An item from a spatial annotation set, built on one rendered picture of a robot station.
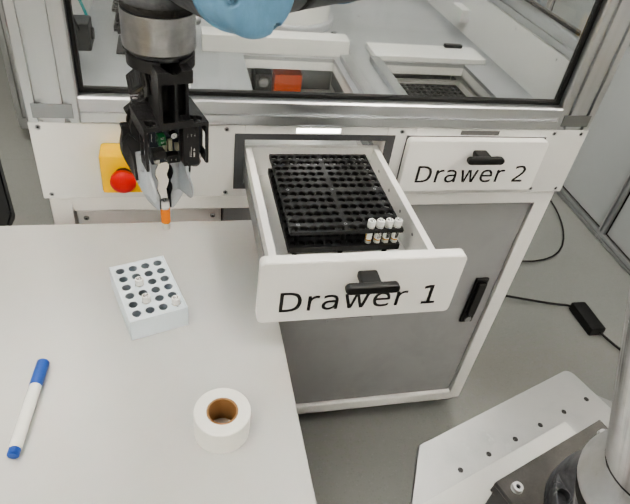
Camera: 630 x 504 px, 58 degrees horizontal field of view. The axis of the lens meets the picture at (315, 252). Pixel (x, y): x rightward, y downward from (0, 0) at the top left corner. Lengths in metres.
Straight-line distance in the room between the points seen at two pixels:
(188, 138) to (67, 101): 0.37
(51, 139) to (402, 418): 1.23
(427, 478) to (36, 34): 0.80
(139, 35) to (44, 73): 0.38
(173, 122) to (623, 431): 0.49
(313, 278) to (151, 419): 0.27
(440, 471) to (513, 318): 1.47
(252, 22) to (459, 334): 1.19
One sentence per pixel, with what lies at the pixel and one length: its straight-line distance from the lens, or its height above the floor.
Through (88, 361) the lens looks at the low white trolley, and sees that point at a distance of 0.85.
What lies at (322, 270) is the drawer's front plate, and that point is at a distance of 0.74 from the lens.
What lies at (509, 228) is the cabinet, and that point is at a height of 0.69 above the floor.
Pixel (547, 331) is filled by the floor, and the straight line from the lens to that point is 2.21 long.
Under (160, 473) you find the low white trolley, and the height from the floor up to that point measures 0.76.
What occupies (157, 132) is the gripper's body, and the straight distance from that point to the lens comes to 0.65.
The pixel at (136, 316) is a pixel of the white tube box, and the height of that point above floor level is 0.79.
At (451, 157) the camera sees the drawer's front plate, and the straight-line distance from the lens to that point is 1.11.
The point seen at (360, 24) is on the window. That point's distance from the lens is 0.98.
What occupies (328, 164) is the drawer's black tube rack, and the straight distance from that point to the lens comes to 0.99.
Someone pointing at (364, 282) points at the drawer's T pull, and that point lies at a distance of 0.74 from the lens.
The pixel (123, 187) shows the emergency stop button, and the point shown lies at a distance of 0.96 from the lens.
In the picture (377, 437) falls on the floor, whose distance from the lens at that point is 1.70.
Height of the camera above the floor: 1.40
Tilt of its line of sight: 39 degrees down
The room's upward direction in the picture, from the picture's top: 9 degrees clockwise
